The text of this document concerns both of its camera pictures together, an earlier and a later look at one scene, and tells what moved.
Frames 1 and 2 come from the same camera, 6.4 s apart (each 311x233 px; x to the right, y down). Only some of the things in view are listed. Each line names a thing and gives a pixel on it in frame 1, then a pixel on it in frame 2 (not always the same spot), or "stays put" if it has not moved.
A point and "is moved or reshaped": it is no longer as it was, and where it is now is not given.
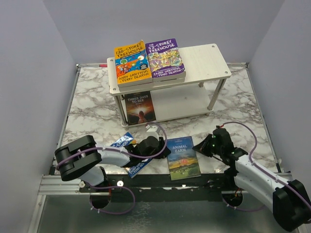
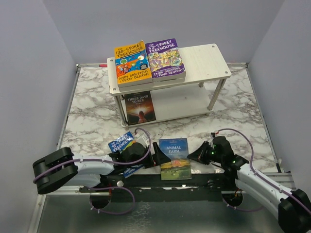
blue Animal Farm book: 183,160 is moved or reshaped
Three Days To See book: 139,107 stays put
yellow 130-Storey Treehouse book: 132,63 stays put
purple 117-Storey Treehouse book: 136,87 stays put
